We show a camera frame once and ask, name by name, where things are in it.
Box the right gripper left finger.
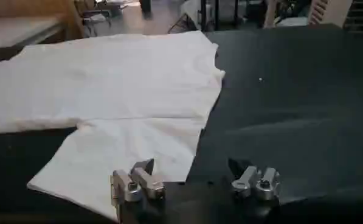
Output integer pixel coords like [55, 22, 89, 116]
[110, 158, 166, 205]

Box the white slatted chair back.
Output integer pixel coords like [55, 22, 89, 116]
[308, 0, 353, 29]

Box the black office chair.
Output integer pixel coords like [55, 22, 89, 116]
[74, 0, 114, 30]

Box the white leaning panel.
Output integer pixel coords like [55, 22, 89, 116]
[168, 0, 202, 34]

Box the white side table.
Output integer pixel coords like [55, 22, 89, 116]
[0, 16, 65, 49]

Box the black-legged desk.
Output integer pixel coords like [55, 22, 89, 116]
[199, 0, 240, 32]

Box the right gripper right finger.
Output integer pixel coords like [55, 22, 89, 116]
[228, 158, 281, 201]

